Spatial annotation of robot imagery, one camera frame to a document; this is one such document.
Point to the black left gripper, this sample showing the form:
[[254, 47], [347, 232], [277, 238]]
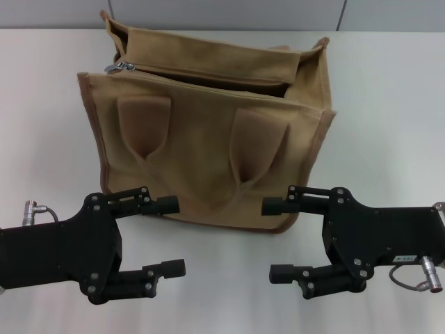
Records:
[[69, 250]]

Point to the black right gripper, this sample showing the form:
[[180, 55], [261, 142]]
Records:
[[375, 236]]

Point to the khaki canvas food bag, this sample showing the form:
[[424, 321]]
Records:
[[208, 139]]

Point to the silver metal zipper pull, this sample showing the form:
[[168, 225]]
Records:
[[116, 67]]

